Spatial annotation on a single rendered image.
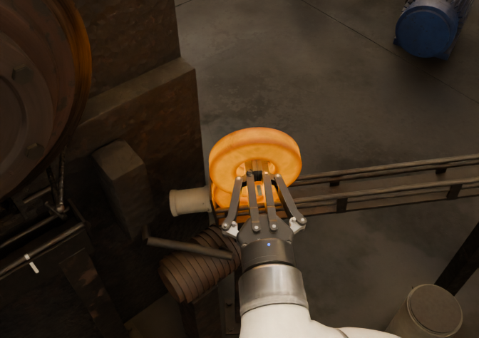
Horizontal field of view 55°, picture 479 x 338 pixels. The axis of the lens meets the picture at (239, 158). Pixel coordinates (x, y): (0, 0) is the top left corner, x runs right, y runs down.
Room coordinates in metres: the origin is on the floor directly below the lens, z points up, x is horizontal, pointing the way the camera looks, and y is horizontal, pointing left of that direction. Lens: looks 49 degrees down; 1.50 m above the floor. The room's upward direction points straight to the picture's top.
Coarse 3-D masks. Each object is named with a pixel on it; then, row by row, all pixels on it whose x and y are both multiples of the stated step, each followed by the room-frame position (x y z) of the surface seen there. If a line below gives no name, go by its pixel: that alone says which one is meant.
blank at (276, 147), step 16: (256, 128) 0.51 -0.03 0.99; (272, 128) 0.51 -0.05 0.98; (224, 144) 0.49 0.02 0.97; (240, 144) 0.48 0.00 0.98; (256, 144) 0.48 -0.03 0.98; (272, 144) 0.48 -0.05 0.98; (288, 144) 0.49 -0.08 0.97; (224, 160) 0.48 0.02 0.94; (240, 160) 0.48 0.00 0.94; (272, 160) 0.48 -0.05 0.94; (288, 160) 0.48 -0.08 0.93; (224, 176) 0.48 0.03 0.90; (288, 176) 0.49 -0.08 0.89; (256, 192) 0.49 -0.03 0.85; (272, 192) 0.49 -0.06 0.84
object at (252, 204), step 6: (246, 174) 0.46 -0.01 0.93; (252, 174) 0.46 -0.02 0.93; (252, 180) 0.44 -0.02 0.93; (246, 186) 0.45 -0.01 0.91; (252, 186) 0.43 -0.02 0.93; (252, 192) 0.42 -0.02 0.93; (252, 198) 0.41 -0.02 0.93; (252, 204) 0.40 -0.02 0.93; (252, 210) 0.39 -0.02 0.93; (252, 216) 0.38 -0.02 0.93; (258, 216) 0.38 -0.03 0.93; (252, 222) 0.36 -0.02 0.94; (258, 222) 0.36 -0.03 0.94; (252, 228) 0.35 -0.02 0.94; (258, 228) 0.35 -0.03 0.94
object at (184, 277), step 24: (192, 240) 0.58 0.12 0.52; (216, 240) 0.57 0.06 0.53; (168, 264) 0.51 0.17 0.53; (192, 264) 0.51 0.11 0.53; (216, 264) 0.52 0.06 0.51; (240, 264) 0.55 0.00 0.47; (168, 288) 0.49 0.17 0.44; (192, 288) 0.47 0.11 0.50; (216, 288) 0.51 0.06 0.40; (192, 312) 0.48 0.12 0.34; (216, 312) 0.51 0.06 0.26; (192, 336) 0.50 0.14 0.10; (216, 336) 0.50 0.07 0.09
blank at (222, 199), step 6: (216, 186) 0.58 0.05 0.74; (216, 192) 0.58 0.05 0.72; (222, 192) 0.58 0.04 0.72; (216, 198) 0.58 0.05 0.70; (222, 198) 0.58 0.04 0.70; (228, 198) 0.58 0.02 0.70; (240, 198) 0.59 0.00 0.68; (246, 198) 0.60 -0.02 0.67; (258, 198) 0.59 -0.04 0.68; (276, 198) 0.59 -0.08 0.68; (222, 204) 0.58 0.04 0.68; (228, 204) 0.58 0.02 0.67; (240, 204) 0.58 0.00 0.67; (246, 204) 0.59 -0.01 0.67
